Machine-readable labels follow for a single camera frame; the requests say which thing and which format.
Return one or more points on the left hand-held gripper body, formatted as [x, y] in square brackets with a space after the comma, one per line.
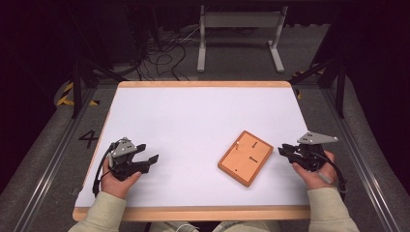
[123, 149]

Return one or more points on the small brass peg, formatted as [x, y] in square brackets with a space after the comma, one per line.
[237, 144]

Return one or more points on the person's right hand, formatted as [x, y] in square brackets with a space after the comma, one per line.
[317, 179]

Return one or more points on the white metal stand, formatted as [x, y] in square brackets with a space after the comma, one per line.
[241, 20]

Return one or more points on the black metal stand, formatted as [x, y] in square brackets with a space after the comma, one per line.
[340, 87]
[77, 87]

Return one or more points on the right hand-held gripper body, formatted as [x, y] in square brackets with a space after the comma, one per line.
[310, 151]

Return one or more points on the person's beige jacket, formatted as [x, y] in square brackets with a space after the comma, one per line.
[245, 226]

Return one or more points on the metal floor rail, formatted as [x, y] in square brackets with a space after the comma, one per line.
[357, 151]
[51, 164]

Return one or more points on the yellow black floor tape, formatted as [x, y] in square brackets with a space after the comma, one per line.
[299, 93]
[66, 96]

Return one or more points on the orange wooden board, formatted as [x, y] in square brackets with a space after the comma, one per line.
[245, 158]

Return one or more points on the person's left hand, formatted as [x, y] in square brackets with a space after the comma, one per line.
[116, 185]

